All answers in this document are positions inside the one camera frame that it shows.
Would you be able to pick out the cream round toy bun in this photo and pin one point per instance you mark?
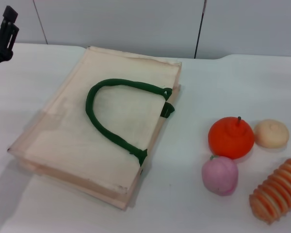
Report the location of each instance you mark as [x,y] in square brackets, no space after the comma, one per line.
[271,133]

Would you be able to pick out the orange striped toy bread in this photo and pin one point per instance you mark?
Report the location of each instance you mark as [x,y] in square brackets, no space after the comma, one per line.
[276,191]

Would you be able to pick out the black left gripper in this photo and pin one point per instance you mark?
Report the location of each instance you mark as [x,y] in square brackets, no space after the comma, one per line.
[0,54]

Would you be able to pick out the pink toy peach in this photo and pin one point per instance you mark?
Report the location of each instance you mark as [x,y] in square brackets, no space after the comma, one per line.
[219,176]

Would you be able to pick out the orange toy fruit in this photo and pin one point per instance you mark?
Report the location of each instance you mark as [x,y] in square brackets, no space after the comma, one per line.
[229,143]

